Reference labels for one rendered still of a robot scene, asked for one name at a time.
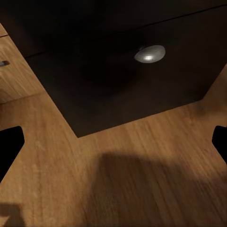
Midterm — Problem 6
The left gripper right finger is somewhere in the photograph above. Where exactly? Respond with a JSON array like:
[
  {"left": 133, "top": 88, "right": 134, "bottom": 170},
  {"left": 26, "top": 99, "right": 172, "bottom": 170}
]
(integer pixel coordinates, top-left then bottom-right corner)
[{"left": 212, "top": 126, "right": 227, "bottom": 164}]

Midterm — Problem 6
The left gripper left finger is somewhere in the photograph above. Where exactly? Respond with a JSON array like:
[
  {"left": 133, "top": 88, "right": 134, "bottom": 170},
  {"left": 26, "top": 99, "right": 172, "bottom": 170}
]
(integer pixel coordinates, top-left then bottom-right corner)
[{"left": 0, "top": 126, "right": 25, "bottom": 182}]

